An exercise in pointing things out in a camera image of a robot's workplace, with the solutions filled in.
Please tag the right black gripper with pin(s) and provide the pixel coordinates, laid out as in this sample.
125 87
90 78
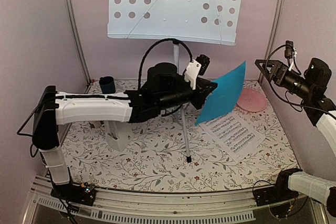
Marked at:
279 70

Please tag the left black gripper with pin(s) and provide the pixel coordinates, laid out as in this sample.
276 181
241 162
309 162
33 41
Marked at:
203 91

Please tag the blue sheet music page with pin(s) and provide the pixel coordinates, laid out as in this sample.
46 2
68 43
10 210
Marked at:
224 98

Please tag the light blue music stand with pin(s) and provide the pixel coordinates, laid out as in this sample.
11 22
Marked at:
175 21

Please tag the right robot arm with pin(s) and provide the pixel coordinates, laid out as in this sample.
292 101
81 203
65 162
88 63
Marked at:
320 110

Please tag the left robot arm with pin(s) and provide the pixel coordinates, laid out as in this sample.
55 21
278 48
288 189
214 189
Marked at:
164 89

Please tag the pink plate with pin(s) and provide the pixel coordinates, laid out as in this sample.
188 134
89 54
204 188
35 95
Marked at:
252 100

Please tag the white sheet music page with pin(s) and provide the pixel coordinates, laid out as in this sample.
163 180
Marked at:
234 135

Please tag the white metronome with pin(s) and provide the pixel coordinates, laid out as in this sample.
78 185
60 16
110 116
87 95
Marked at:
118 135

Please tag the dark blue cup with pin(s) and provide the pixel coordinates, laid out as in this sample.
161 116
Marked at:
107 85

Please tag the paper coffee cup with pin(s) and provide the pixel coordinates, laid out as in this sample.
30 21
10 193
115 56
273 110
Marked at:
95 124

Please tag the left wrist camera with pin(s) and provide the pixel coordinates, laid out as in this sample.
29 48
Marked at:
204 61

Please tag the front aluminium rail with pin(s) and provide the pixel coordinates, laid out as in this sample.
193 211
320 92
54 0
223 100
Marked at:
131 206

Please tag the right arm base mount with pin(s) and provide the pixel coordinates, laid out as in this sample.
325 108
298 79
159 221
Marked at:
273 194

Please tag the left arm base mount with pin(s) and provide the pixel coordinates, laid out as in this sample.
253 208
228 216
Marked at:
84 194

